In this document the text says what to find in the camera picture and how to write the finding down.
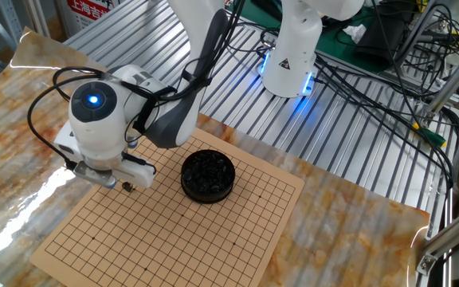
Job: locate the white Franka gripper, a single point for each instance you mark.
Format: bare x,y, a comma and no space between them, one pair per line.
138,177

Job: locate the black bowl of Go stones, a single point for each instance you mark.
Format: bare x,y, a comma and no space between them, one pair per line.
207,195

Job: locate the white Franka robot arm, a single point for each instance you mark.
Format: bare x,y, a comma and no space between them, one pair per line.
98,127

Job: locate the tan Go board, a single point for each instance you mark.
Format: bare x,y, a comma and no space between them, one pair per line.
134,223

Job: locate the orange marble pattern mat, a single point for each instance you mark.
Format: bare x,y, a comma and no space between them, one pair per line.
54,119

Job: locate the red white sign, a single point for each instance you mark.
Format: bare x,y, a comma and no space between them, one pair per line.
90,10

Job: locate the green cutting mat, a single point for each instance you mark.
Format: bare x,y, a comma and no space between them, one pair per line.
333,44

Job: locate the crumpled white tissue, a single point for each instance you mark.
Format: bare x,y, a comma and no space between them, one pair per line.
355,32

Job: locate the black box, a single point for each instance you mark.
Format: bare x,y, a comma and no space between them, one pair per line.
381,36

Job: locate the green yellow screwdriver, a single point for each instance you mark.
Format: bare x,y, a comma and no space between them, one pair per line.
432,137

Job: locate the grey metal bar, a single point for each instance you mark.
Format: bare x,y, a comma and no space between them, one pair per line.
417,30

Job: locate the white metal post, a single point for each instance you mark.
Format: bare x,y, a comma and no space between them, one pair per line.
38,16

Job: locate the grey metal shelf frame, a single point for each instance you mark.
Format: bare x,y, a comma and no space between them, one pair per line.
10,18

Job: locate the aluminium frame bar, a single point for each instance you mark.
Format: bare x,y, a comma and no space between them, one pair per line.
456,77
452,233

